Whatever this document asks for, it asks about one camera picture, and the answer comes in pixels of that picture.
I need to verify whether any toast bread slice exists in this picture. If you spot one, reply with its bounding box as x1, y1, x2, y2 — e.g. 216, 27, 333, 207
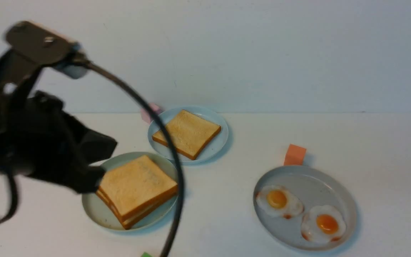
82, 190, 177, 231
98, 155, 178, 222
165, 109, 222, 160

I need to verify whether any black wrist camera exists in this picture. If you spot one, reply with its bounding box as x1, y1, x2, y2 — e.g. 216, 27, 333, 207
5, 20, 87, 79

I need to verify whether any fried egg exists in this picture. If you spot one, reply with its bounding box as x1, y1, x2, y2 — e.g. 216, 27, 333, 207
255, 185, 304, 220
300, 205, 347, 245

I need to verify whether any black camera cable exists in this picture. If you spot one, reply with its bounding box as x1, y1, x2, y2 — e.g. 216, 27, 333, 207
81, 59, 185, 257

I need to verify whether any pink foam cube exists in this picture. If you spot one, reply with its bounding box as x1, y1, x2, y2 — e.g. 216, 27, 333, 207
140, 103, 163, 124

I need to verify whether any light green round plate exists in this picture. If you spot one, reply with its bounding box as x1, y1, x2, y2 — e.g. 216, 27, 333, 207
82, 152, 178, 233

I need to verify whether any green foam cube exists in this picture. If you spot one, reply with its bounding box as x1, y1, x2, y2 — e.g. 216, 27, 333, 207
141, 252, 152, 257

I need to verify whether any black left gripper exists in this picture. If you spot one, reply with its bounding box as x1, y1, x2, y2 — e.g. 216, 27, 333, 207
0, 91, 118, 194

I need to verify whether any orange foam cube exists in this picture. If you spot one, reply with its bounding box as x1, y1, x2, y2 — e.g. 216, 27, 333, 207
284, 144, 307, 166

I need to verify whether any left fried egg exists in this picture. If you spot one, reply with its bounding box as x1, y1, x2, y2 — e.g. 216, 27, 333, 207
255, 185, 304, 220

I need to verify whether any right fried egg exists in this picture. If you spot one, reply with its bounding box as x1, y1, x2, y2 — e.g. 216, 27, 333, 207
300, 205, 347, 245

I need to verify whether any light blue bread plate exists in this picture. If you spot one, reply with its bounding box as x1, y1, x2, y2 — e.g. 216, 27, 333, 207
147, 106, 229, 165

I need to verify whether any grey egg plate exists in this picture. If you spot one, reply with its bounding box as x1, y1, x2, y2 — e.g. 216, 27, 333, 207
253, 166, 359, 255

